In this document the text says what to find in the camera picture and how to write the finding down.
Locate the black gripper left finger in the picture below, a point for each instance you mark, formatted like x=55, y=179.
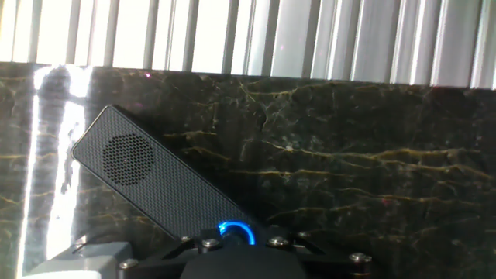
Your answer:
x=170, y=253

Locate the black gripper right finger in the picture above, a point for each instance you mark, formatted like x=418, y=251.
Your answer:
x=333, y=259

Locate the black bar speaker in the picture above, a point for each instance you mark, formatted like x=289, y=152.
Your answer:
x=155, y=174

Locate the black marble pattern mat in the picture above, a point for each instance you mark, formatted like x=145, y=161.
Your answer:
x=348, y=155

